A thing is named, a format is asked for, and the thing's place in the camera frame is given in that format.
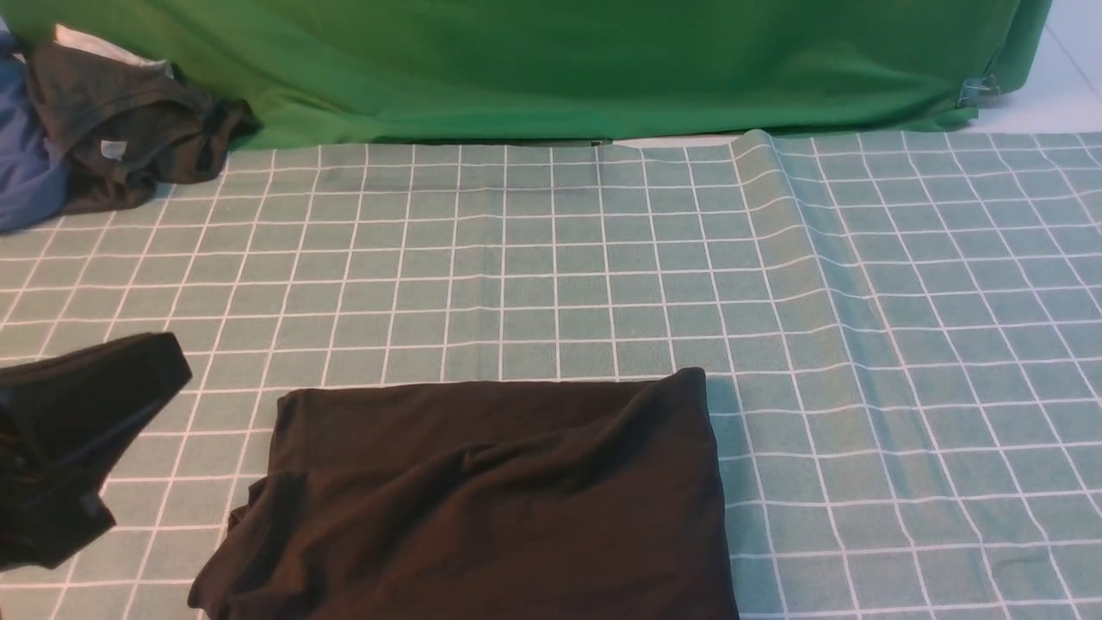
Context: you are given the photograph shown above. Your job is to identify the green backdrop cloth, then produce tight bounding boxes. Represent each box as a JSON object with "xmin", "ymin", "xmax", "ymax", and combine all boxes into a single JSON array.
[{"xmin": 3, "ymin": 1, "xmax": 1051, "ymax": 149}]

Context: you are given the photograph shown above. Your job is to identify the green grid cutting mat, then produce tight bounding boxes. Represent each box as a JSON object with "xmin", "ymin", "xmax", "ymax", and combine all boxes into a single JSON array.
[{"xmin": 1, "ymin": 131, "xmax": 1101, "ymax": 619}]

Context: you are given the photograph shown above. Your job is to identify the dark gray long-sleeved shirt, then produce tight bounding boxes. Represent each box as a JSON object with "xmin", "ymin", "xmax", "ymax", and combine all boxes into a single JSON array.
[{"xmin": 188, "ymin": 368, "xmax": 739, "ymax": 619}]

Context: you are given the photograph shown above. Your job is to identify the metal binder clip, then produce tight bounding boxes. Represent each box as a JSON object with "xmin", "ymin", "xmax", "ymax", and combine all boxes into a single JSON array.
[{"xmin": 957, "ymin": 73, "xmax": 1003, "ymax": 109}]

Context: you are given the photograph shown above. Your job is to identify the crumpled dark gray shirt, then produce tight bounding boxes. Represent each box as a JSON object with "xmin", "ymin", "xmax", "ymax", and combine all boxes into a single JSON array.
[{"xmin": 26, "ymin": 43, "xmax": 261, "ymax": 215}]

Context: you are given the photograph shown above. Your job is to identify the white folded cloth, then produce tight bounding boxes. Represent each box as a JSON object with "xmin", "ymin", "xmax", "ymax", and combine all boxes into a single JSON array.
[{"xmin": 53, "ymin": 23, "xmax": 176, "ymax": 78}]

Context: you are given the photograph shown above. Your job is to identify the blue garment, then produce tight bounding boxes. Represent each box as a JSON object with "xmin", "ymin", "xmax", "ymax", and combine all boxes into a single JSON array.
[{"xmin": 1, "ymin": 30, "xmax": 71, "ymax": 233}]

